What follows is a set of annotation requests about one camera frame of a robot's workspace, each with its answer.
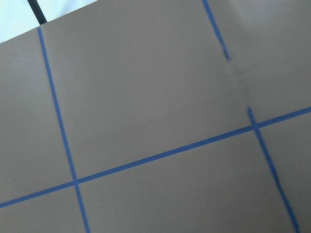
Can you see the black tripod pole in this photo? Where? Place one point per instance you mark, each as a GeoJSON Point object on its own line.
{"type": "Point", "coordinates": [37, 11]}

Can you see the white side table cloth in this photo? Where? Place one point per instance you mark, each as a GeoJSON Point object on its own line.
{"type": "Point", "coordinates": [20, 16]}

